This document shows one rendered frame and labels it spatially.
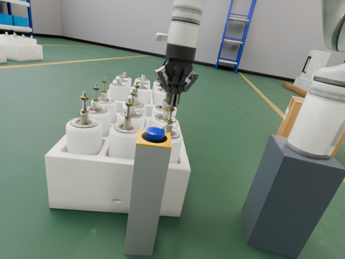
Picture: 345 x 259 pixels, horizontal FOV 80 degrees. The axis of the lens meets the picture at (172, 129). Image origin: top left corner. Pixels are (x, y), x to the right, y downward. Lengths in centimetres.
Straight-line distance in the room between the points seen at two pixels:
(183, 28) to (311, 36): 683
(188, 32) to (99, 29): 734
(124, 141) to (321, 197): 51
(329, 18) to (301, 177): 34
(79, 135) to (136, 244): 31
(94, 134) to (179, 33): 34
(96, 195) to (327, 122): 61
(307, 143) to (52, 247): 66
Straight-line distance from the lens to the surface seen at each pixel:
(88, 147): 62
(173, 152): 60
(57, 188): 68
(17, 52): 312
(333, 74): 56
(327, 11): 53
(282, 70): 711
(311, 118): 57
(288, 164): 56
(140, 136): 42
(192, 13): 53
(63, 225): 68
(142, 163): 42
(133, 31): 732
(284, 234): 69
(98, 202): 68
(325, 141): 59
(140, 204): 48
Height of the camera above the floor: 50
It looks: 23 degrees down
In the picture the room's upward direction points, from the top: 10 degrees clockwise
